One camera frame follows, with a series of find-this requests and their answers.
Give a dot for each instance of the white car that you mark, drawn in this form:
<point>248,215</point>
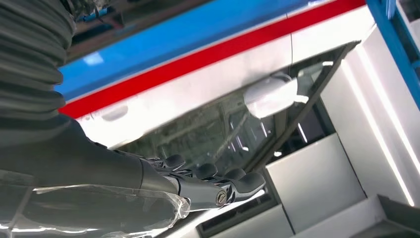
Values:
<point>197,88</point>

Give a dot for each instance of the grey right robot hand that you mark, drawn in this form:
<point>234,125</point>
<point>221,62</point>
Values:
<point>82,170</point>

